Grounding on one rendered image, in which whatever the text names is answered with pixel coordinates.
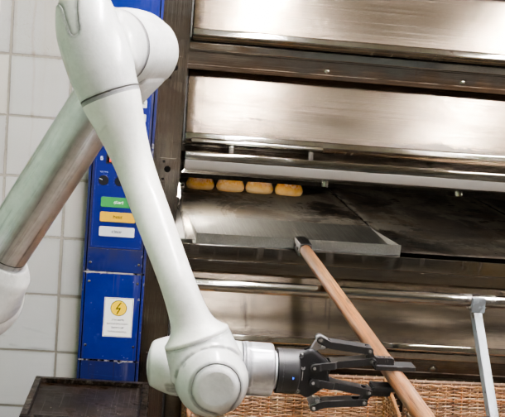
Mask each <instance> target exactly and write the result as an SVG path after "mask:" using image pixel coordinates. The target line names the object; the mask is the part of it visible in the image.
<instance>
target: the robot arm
mask: <svg viewBox="0 0 505 417"><path fill-rule="evenodd" d="M55 33H56V40H57V43H58V46H59V50H60V54H61V58H62V60H63V63H64V66H65V70H66V73H67V75H68V77H69V80H70V83H71V85H72V87H73V91H72V93H71V94H70V96H69V97H68V99H67V100H66V102H65V104H64V106H63V107H62V109H61V110H60V111H59V113H58V115H57V116H56V118H55V120H54V122H53V123H52V124H51V125H50V128H49V129H48V131H47V132H46V134H45V135H44V137H43V138H42V140H41V142H40V144H39V145H38V147H37V148H36V150H35V151H34V153H33V154H32V156H31V158H30V160H29V161H28V162H27V163H26V166H25V167H24V169H23V170H22V172H21V174H20V175H19V176H18V178H17V180H16V182H15V183H14V185H13V186H12V188H11V189H10V191H9V192H8V194H7V196H6V198H5V199H4V200H3V202H2V204H1V205H0V335H2V334H3V333H5V332H6V331H7V330H8V329H9V328H10V327H11V326H12V325H13V324H14V323H15V322H16V320H17V318H18V316H19V315H20V313H21V311H22V306H23V303H24V296H25V293H26V289H27V287H28V286H29V284H30V273H29V269H28V265H27V262H28V260H29V259H30V257H31V255H32V254H33V252H34V251H35V250H36V248H37V246H38V245H39V243H40V242H41V240H42V238H43V237H44V236H45V235H46V233H47V231H48V229H49V228H50V226H51V224H52V223H53V222H54V221H55V219H56V217H57V216H58V214H59V213H60V211H61V210H62V208H63V207H64V205H65V203H66V202H67V200H68V199H69V197H70V196H71V195H72V193H73V191H74V190H75V188H76V186H77V185H78V183H79V182H80V181H81V179H82V178H83V176H84V174H85V172H86V171H87V169H88V168H89V167H90V165H91V164H92V162H93V161H94V159H95V157H96V156H97V154H98V153H99V151H100V150H101V148H102V147H103V146H104V148H105V150H106V152H107V153H108V156H109V158H110V160H111V161H112V164H113V167H114V169H115V171H116V173H117V175H118V178H119V181H120V183H121V186H122V187H123V192H124V193H125V196H126V199H127V202H128V205H129V207H130V209H131V212H132V216H133V217H134V220H135V223H136V225H137V228H138V231H139V232H140V235H141V238H142V241H143V243H144V246H145V248H146V250H147V254H148V256H149V259H150V261H151V264H152V267H153V270H154V271H155V274H156V278H157V280H158V283H159V286H160V288H161V293H162V295H163V298H164V301H165V303H166V308H167V312H168V315H169V319H170V323H171V334H170V336H167V337H164V338H158V339H156V340H154V341H153V342H152V344H151V346H150V349H149V352H148V355H147V380H148V384H149V386H151V387H153V388H154V389H156V390H159V391H161V392H164V393H166V394H168V395H175V396H179V398H180V400H181V402H182V403H183V404H184V405H185V407H186V408H187V409H189V410H190V411H192V412H193V413H195V414H197V415H201V416H204V417H218V416H220V415H224V414H227V413H228V412H231V411H233V410H235V409H236V408H237V407H238V406H239V405H240V404H241V402H242V401H243V398H244V397H245V396H246V395H250V396H266V397H268V396H270V395H271V394H272V391H274V393H285V394H300V395H303V396H304V397H306V399H307V400H308V406H309V407H310V410H311V411H312V412H315V411H317V410H321V409H323V408H338V407H359V406H366V405H367V404H368V399H369V398H370V397H371V396H385V397H388V396H390V394H391V392H395V391H394V390H393V389H392V387H391V386H390V384H389V383H388V382H385V381H369V385H368V384H366V385H363V384H359V383H355V382H351V381H343V380H339V379H334V378H332V377H330V376H329V372H330V370H335V369H337V368H346V367H364V366H373V368H374V370H378V371H413V372H415V371H416V368H415V366H414V365H413V364H412V363H411V362H394V359H393V357H390V356H377V355H374V353H373V349H372V347H371V346H370V345H369V344H367V343H356V342H351V341H345V340H340V339H334V338H327V337H326V336H325V335H323V334H321V333H317V334H316V335H315V341H314V342H313V343H312V345H311V347H306V348H303V349H297V348H282V347H277V348H276V351H275V348H274V345H273V344H272V343H256V342H249V341H244V342H242V341H236V340H234V338H233V335H232V334H231V331H230V329H229V327H228V325H227V324H224V323H222V322H220V321H218V320H217V319H216V318H214V317H213V315H212V314H211V313H210V312H209V310H208V308H207V306H206V304H205V302H204V300H203V297H202V295H201V293H200V290H199V287H198V286H197V283H196V281H195V278H194V275H193V272H192V270H191V268H190V264H189V262H188V259H187V256H186V254H185V250H184V248H183V245H182V243H181V240H180V236H179V233H178V231H177V229H176V225H175V222H174V219H173V217H172V215H171V211H170V208H169V205H168V203H167V201H166V196H165V194H164V191H163V189H162V187H161V182H160V180H159V177H158V174H157V172H156V167H155V165H154V162H153V159H152V153H151V149H150V146H149V142H148V138H147V130H146V124H145V119H144V115H143V109H142V104H143V103H144V102H145V101H146V100H147V99H148V98H149V97H150V96H151V94H152V93H153V92H154V91H155V90H156V89H157V88H158V87H159V86H161V85H162V83H163V82H164V81H165V80H166V79H168V78H169V77H170V76H171V74H172V72H173V71H174V69H175V67H176V64H177V61H178V57H179V46H178V42H177V39H176V36H175V34H174V32H173V30H172V29H171V28H170V27H169V26H168V25H167V24H165V23H164V22H163V21H162V19H160V18H159V17H157V16H156V15H154V14H152V13H150V12H146V11H143V10H140V9H136V8H130V7H114V6H113V4H112V2H111V0H59V2H58V5H57V6H56V8H55ZM325 348H329V349H334V350H340V351H346V352H356V353H361V354H366V355H356V356H347V357H324V356H323V355H322V354H321V353H319V352H318V351H317V350H318V349H325ZM323 388H324V389H328V390H337V391H344V392H348V393H353V394H357V395H333V396H321V397H318V396H317V395H314V393H316V392H318V391H320V390H322V389H323Z"/></svg>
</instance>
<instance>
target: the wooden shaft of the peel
mask: <svg viewBox="0 0 505 417"><path fill-rule="evenodd" d="M300 253H301V255H302V256H303V258H304V259H305V261H306V262H307V264H308V265H309V267H310V268H311V270H312V271H313V272H314V274H315V276H316V277H317V279H318V280H319V282H320V283H321V284H322V286H323V287H324V288H325V290H326V292H327V293H328V295H329V297H330V298H331V299H332V300H333V302H334V303H335V305H336V306H337V308H338V309H339V311H340V313H341V314H342V315H343V316H344V318H345V320H346V321H347V323H348V324H349V326H350V327H351V329H352V330H353V331H354V333H355V334H356V336H357V337H358V339H359V341H360V342H361V343H367V344H369V345H370V346H371V347H372V349H373V353H374V355H377V356H390V354H389V353H388V352H387V350H386V349H385V347H384V346H383V345H382V344H381V342H380V341H379V340H378V338H377V337H376V335H375V334H374V333H373V331H372V330H371V329H370V327H369V326H368V325H367V323H366V322H365V321H364V319H363V318H362V316H361V315H360V314H359V312H358V311H357V310H356V309H355V307H354V306H353V304H352V303H351V302H350V300H349V299H348V297H347V296H346V295H345V293H344V292H343V291H342V290H341V288H340V287H339V285H338V284H337V283H336V281H335V280H334V278H333V277H332V275H331V274H330V273H329V272H328V271H327V269H326V268H325V266H324V265H323V264H322V262H321V261H320V259H319V258H318V257H317V255H316V254H315V253H314V252H313V250H312V249H311V248H310V246H308V245H304V246H302V247H301V249H300ZM381 373H382V374H383V375H384V377H385V378H386V380H387V382H388V383H389V384H390V386H391V387H392V389H393V390H394V391H395V393H396V394H397V396H398V398H399V399H400V401H401V402H402V403H403V404H404V406H405V407H406V409H407V411H408V412H409V414H410V415H411V417H435V415H434V414H433V413H432V411H431V410H430V408H429V407H428V406H427V404H426V403H425V401H423V399H422V398H421V396H420V395H419V394H418V392H417V391H416V389H415V388H414V387H413V385H412V384H411V383H410V382H409V380H408V379H407V378H406V376H405V375H404V373H403V372H402V371H381Z"/></svg>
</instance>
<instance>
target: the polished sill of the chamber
mask: <svg viewBox="0 0 505 417"><path fill-rule="evenodd" d="M180 240H181V243H182V245H183V248H184V250H185V254H186V256H187V258H200V259H214V260H227V261H252V262H266V263H279V264H292V265H306V266H308V264H307V262H306V261H305V259H304V258H303V256H298V254H297V253H296V251H295V249H288V248H275V247H247V246H234V245H219V244H205V243H196V242H195V239H188V238H181V239H180ZM313 252H314V253H315V254H316V255H317V257H318V258H319V259H320V261H321V262H322V264H323V265H324V266H331V267H344V268H358V269H371V270H385V271H409V272H423V273H436V274H450V275H463V276H489V277H502V278H505V259H493V258H480V257H467V256H442V255H430V254H417V253H404V252H401V254H400V256H398V255H385V254H371V253H357V252H330V251H316V250H313Z"/></svg>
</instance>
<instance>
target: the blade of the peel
mask: <svg viewBox="0 0 505 417"><path fill-rule="evenodd" d="M189 219H190V224H191V227H192V231H193V234H194V237H195V242H196V243H205V244H219V245H234V246H247V247H275V248H288V249H294V240H295V237H307V239H308V240H309V241H310V243H311V244H312V250H316V251H330V252H357V253H371V254H385V255H398V256H400V254H401V246H402V245H400V244H398V243H397V242H394V241H393V240H392V239H390V238H388V237H386V236H384V235H383V234H381V233H380V232H378V231H376V230H375V229H373V228H371V227H370V226H358V225H344V224H331V223H306V222H292V221H280V220H266V219H253V218H228V217H215V216H201V215H189Z"/></svg>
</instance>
